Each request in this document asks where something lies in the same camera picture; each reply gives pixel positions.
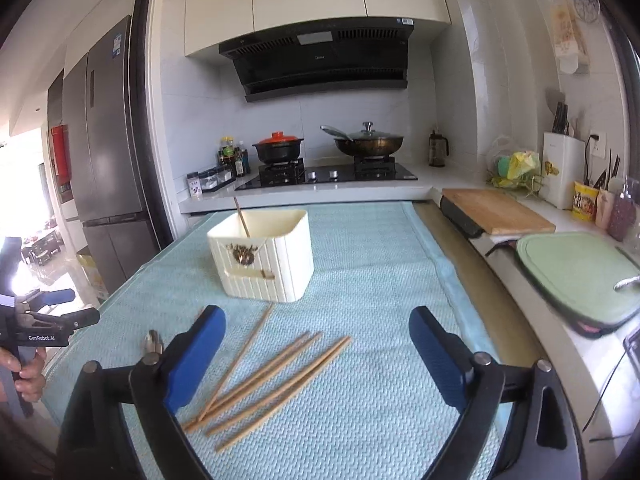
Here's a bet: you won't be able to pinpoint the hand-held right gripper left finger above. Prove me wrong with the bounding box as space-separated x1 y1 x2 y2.
56 305 227 480

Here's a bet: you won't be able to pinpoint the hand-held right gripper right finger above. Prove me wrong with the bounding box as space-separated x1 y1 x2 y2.
408 305 587 480

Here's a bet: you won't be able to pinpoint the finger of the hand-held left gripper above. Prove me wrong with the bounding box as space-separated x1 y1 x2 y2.
17 288 77 308
22 308 101 332

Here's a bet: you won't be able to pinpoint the wooden chopstick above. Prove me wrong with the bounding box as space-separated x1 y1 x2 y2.
182 331 312 432
233 197 251 238
200 331 324 423
198 304 274 422
206 336 347 437
215 338 353 453

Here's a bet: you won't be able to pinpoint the cream ribbed utensil holder box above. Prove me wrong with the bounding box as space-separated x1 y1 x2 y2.
206 209 315 304

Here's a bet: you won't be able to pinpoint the dark utensils in cup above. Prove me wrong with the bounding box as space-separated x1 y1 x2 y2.
592 149 621 191

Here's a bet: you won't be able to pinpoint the person's left hand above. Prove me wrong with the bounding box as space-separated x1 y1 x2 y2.
12 347 48 403

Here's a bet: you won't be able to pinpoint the yellow box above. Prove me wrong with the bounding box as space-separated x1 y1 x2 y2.
77 255 108 301

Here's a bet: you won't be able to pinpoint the light blue table mat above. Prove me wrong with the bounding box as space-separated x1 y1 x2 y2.
42 201 506 480

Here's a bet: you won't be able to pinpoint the black flat appliance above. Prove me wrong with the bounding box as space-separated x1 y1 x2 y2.
439 196 485 239

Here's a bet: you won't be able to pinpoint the grey refrigerator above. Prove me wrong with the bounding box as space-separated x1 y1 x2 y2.
62 15 151 293

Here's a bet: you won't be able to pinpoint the green cutting board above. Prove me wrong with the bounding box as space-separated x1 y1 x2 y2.
515 231 640 328

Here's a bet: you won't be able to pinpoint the wooden cutting board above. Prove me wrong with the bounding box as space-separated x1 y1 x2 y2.
441 188 557 236

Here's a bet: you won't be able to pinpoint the french press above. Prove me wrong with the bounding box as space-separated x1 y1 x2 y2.
428 130 449 168

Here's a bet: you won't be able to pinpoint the black gas stove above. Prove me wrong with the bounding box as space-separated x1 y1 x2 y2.
235 157 419 191

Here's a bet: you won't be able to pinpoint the yellow cloth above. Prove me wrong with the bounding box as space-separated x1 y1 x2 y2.
507 150 542 181

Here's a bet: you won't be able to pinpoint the clear plastic bag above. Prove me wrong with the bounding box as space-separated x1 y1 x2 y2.
487 135 543 191

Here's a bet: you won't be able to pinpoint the pink utensil cup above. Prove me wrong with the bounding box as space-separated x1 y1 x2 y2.
595 189 616 231

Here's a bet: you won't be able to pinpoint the dark wok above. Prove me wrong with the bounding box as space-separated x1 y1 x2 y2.
320 125 405 157

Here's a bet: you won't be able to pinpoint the black clay pot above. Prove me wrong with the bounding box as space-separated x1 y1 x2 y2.
251 139 305 165

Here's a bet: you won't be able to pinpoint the white knife block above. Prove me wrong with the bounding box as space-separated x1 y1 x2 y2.
542 131 586 211

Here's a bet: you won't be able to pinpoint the purple bottle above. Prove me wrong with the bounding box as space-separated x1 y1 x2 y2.
607 177 638 242

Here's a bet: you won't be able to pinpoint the glass wok lid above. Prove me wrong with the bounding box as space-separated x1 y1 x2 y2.
346 121 393 142

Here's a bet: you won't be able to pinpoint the black range hood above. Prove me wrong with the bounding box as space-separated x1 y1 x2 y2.
218 24 415 104

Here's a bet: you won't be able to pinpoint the hanging paper bag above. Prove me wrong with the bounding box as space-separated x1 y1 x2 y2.
550 0 591 75

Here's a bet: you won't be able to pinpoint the red wall hanging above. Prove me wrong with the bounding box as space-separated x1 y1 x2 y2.
50 124 71 178

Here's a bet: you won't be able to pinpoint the black cable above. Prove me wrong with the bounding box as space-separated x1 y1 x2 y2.
582 340 632 443

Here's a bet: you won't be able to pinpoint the black handled knives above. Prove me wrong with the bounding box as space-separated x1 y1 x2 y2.
552 101 571 136

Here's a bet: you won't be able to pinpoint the window frame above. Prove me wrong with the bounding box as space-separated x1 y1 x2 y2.
607 10 640 181

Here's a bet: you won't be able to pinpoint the wire trivet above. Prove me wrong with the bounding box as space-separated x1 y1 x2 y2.
573 0 601 23

